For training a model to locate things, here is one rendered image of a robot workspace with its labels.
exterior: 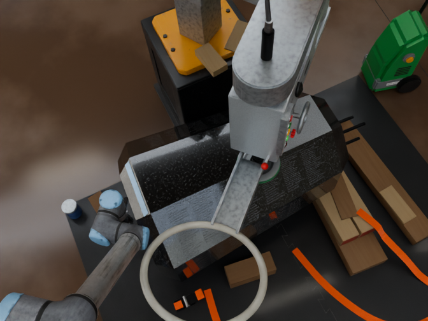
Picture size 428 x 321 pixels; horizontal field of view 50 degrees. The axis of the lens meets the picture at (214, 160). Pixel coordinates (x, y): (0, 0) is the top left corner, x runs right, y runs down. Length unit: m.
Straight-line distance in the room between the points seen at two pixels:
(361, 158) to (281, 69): 1.81
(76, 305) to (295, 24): 1.16
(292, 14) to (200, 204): 1.06
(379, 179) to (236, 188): 1.45
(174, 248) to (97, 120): 1.54
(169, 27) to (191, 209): 1.20
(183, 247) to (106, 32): 2.28
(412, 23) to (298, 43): 1.82
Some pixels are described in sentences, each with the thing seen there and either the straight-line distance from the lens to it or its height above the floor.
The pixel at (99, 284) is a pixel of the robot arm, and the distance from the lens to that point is 1.54.
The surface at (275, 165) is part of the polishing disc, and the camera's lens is 2.29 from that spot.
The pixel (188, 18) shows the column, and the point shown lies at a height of 0.97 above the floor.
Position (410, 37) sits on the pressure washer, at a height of 0.55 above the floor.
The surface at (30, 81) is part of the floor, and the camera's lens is 4.02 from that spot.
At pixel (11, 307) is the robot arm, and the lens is 1.45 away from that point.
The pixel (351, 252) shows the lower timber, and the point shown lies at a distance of 3.02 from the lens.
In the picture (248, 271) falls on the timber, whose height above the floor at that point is 0.13.
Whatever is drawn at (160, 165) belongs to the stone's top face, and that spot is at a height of 0.83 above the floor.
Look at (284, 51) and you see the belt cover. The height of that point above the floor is 1.70.
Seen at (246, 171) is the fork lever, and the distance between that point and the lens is 2.06.
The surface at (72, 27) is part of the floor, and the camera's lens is 4.26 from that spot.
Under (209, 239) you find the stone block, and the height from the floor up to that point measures 0.64.
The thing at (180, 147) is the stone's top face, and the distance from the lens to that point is 2.42.
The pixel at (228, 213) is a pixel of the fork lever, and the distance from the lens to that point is 1.98.
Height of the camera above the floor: 2.95
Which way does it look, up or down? 64 degrees down
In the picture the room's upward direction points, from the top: 7 degrees counter-clockwise
